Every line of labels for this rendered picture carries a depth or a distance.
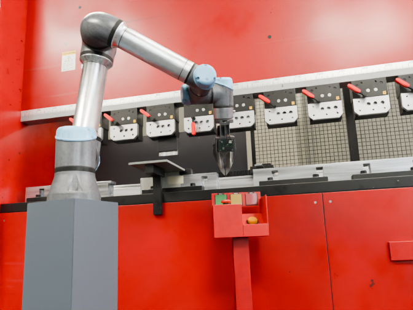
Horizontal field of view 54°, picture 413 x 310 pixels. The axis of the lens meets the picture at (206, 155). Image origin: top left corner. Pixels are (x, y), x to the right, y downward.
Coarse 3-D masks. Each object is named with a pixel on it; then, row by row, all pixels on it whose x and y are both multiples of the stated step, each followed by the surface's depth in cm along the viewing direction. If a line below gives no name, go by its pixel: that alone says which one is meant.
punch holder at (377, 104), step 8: (360, 80) 183; (368, 80) 182; (376, 80) 182; (384, 80) 181; (360, 88) 183; (368, 88) 182; (376, 88) 181; (384, 88) 180; (352, 96) 183; (360, 96) 182; (368, 96) 181; (376, 96) 180; (384, 96) 179; (352, 104) 189; (360, 104) 181; (368, 104) 182; (376, 104) 181; (384, 104) 178; (360, 112) 180; (368, 112) 179; (376, 112) 179; (384, 112) 178
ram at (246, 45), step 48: (48, 0) 236; (96, 0) 228; (144, 0) 220; (192, 0) 213; (240, 0) 206; (288, 0) 200; (336, 0) 194; (384, 0) 188; (48, 48) 229; (192, 48) 207; (240, 48) 201; (288, 48) 195; (336, 48) 189; (384, 48) 184; (48, 96) 223
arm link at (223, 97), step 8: (216, 80) 145; (224, 80) 145; (216, 88) 145; (224, 88) 145; (232, 88) 147; (216, 96) 145; (224, 96) 145; (232, 96) 148; (216, 104) 147; (224, 104) 146; (232, 104) 148
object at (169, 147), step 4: (176, 136) 203; (160, 140) 205; (164, 140) 204; (168, 140) 204; (172, 140) 203; (176, 140) 203; (160, 144) 204; (164, 144) 204; (168, 144) 203; (172, 144) 203; (176, 144) 202; (160, 148) 204; (164, 148) 203; (168, 148) 203; (172, 148) 202; (176, 148) 202; (160, 152) 204; (164, 152) 204; (168, 152) 203; (172, 152) 203; (176, 152) 202
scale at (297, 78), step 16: (384, 64) 182; (400, 64) 180; (272, 80) 193; (288, 80) 192; (304, 80) 190; (144, 96) 208; (160, 96) 206; (176, 96) 204; (32, 112) 223; (48, 112) 221
